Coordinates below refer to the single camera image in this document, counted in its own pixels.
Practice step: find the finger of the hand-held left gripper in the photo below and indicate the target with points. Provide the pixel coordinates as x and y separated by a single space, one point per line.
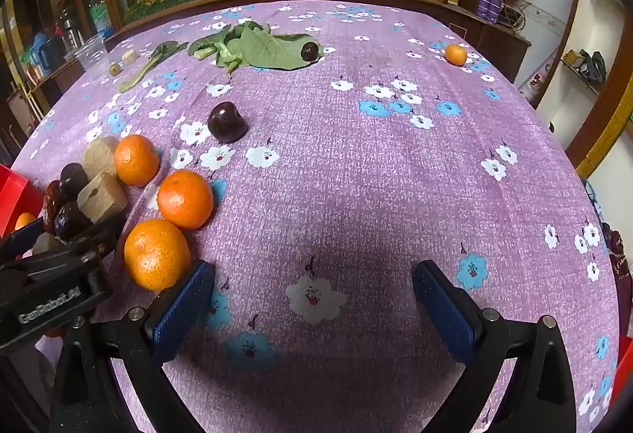
20 236
99 235

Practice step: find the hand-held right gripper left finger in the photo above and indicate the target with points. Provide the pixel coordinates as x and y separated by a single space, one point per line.
180 309

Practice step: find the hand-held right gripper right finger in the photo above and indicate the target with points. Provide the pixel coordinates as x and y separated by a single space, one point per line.
447 314

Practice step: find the large orange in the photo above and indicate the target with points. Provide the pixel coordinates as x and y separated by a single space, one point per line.
156 254
185 198
137 159
24 219

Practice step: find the red tray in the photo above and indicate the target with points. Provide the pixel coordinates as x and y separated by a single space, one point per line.
14 198

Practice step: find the wrinkled red date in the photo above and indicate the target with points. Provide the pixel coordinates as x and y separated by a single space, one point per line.
50 206

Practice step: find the large dark plum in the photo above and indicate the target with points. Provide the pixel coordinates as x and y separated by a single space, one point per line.
227 121

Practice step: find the beige corn cob piece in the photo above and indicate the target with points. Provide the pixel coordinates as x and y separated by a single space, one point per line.
101 156
47 243
102 195

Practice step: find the small green olive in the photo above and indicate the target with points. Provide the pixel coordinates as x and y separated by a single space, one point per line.
114 68

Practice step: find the purple floral tablecloth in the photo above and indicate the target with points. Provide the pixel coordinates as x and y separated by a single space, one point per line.
346 176

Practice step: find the green bok choy stalk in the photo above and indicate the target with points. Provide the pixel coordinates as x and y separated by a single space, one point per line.
148 65

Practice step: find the small beige chunk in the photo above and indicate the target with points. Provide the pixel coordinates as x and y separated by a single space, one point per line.
129 56

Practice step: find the clear plastic cup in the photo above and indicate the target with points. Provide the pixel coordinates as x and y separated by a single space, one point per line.
92 52

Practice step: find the blue jug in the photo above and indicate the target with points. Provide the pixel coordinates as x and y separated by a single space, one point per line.
42 48

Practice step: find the steel thermos flask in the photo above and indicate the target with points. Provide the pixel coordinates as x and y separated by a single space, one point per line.
69 31

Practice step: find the green plastic bottle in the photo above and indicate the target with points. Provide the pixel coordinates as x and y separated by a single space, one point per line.
99 14

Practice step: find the green bok choy bunch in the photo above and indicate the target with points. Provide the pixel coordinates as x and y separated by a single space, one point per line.
217 46

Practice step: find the large green leaf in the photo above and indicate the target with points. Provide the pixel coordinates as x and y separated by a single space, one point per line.
269 50

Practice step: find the small orange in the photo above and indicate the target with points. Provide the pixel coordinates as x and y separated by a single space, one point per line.
455 54

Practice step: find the small dark cherry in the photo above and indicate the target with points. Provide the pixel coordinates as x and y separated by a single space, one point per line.
310 51

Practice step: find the dark shoes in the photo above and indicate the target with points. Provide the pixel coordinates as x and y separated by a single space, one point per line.
591 65

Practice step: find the purple bottles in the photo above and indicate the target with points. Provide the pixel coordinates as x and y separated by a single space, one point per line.
492 4

